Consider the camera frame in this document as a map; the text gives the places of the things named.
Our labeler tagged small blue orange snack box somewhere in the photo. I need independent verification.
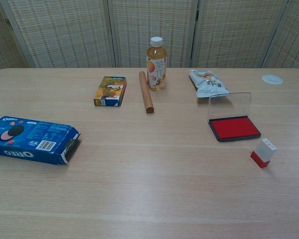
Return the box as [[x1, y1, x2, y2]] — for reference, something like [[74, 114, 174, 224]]
[[93, 76, 127, 108]]

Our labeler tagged white round table cap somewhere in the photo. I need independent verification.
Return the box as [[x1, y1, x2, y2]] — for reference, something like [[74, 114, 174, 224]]
[[261, 74, 284, 86]]

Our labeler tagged red ink pad clear lid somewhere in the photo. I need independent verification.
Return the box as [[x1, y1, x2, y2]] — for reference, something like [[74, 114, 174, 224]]
[[207, 92, 262, 142]]

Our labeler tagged woven folding screen panel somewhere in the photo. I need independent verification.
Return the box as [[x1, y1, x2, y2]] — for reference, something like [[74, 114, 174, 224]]
[[107, 0, 199, 68], [261, 0, 299, 69], [0, 0, 115, 68], [0, 0, 28, 75], [191, 0, 289, 68]]

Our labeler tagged orange tea drink bottle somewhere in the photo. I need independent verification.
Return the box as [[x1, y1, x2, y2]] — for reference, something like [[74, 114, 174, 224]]
[[146, 36, 168, 92]]

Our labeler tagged red and white stamp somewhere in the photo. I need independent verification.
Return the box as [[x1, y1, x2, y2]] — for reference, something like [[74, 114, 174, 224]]
[[250, 138, 277, 168]]

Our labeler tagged blue Oreo cookie box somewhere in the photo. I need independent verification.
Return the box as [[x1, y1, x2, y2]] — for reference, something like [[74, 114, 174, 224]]
[[0, 115, 82, 165]]

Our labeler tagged white snack bag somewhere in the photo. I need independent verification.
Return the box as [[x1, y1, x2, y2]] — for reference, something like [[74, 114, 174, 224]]
[[188, 69, 230, 99]]

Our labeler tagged wooden rolling rod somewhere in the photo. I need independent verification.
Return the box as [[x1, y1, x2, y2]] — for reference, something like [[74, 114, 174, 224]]
[[139, 71, 155, 115]]

